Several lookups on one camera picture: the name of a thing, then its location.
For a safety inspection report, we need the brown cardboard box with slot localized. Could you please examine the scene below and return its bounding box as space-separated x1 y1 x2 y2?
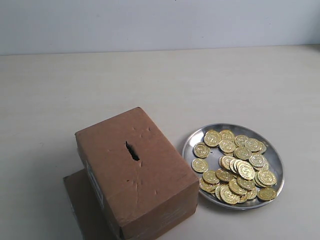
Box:
63 107 199 240

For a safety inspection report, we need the gold coin upper left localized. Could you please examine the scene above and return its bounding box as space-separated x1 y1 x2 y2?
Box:
193 142 210 159

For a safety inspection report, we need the gold coin lone left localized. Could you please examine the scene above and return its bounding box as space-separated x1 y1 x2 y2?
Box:
191 158 209 173

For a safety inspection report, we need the gold coin top centre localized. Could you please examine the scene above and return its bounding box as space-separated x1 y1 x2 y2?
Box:
219 129 235 142

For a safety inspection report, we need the white barcode label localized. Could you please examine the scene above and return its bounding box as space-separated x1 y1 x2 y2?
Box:
85 161 104 210

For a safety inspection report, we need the gold coin centre stack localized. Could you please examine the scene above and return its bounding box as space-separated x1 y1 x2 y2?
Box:
234 146 252 161

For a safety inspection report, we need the gold coin stack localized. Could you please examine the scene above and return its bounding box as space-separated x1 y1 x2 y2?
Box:
237 161 255 180
234 146 252 161

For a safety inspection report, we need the round steel plate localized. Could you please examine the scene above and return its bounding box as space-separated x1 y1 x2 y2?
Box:
181 123 285 211

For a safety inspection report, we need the gold coin lower stack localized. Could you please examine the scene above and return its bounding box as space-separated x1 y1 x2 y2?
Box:
237 161 255 180

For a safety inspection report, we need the gold coin bottom edge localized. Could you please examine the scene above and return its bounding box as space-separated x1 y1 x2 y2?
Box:
220 185 240 205

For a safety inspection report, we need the gold coin bottom right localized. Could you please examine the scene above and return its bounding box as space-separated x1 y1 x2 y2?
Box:
257 187 277 201

